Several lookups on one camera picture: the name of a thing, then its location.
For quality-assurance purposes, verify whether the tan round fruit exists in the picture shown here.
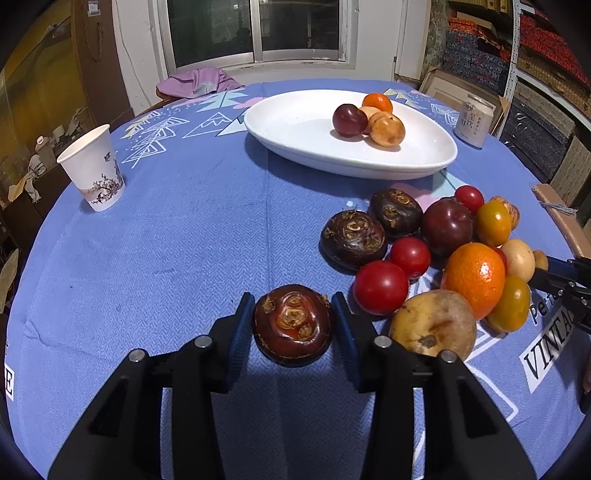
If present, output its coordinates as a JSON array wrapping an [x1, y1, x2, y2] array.
[[501, 239, 536, 283], [358, 106, 382, 134], [368, 112, 406, 148]]

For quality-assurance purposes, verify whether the large orange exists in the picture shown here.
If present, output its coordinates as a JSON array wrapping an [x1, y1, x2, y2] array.
[[444, 242, 507, 321]]

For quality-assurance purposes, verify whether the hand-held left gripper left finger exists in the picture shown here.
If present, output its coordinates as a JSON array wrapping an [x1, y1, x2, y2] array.
[[48, 292, 256, 480]]

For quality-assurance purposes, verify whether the wooden glass cabinet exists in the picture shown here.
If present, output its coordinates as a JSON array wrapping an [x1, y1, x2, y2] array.
[[0, 0, 134, 222]]

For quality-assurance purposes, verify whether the blue printed tablecloth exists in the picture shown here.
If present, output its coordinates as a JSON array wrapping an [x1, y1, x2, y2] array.
[[7, 79, 587, 480]]

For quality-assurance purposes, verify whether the orange-green tomato lower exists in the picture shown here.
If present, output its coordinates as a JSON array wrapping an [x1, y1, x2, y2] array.
[[486, 275, 532, 334]]

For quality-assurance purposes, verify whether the white drink can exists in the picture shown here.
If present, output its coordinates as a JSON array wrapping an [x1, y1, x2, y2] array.
[[453, 93, 496, 149]]

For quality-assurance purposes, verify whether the small orange tangerine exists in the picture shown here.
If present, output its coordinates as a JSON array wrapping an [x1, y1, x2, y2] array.
[[361, 92, 394, 114]]

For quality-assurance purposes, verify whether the tan potato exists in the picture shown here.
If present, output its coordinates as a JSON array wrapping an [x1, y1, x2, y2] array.
[[388, 289, 478, 363]]

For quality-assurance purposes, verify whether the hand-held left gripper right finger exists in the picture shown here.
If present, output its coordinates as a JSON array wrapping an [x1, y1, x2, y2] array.
[[331, 292, 539, 480]]

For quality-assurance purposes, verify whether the shelf of patterned boxes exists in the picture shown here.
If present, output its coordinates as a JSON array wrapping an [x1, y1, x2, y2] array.
[[445, 0, 591, 185]]

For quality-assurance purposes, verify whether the reddish brown water chestnut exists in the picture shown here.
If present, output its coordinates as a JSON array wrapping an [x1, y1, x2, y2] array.
[[253, 284, 335, 367]]

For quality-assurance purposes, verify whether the yellow orange tangerine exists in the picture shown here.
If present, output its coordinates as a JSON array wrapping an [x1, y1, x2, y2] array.
[[475, 200, 512, 247]]

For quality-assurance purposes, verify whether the white oval plate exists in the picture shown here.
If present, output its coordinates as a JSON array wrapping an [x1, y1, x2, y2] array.
[[244, 90, 458, 181]]

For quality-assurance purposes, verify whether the framed cardboard box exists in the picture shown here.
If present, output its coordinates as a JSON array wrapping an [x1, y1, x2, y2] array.
[[418, 67, 511, 136]]

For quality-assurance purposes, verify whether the speckled brown nut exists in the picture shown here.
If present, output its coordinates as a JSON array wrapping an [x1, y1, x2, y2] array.
[[488, 196, 521, 232]]

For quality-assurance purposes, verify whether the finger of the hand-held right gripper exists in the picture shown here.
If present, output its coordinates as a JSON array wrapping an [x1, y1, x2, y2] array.
[[529, 269, 578, 297], [547, 255, 591, 280]]

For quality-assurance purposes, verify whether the white floral paper cup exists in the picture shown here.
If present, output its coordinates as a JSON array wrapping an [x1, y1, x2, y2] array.
[[56, 124, 126, 213]]

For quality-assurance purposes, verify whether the pink cloth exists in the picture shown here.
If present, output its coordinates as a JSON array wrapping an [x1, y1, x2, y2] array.
[[156, 67, 245, 100]]

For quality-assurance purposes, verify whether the large red tomato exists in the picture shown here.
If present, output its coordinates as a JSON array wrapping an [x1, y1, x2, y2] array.
[[353, 260, 410, 316]]

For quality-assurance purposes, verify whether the dark brown water chestnut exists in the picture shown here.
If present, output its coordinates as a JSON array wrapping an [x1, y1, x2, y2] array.
[[368, 188, 424, 238], [320, 210, 389, 272]]

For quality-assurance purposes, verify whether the window with white frame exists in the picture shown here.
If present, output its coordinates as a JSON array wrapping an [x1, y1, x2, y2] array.
[[157, 0, 409, 70]]

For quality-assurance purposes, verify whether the small red tomato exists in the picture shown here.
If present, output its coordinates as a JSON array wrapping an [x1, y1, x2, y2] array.
[[454, 185, 485, 214]]

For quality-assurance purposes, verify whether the dark purple plum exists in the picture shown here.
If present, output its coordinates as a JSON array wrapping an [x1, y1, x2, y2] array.
[[420, 197, 475, 258], [333, 104, 369, 137]]

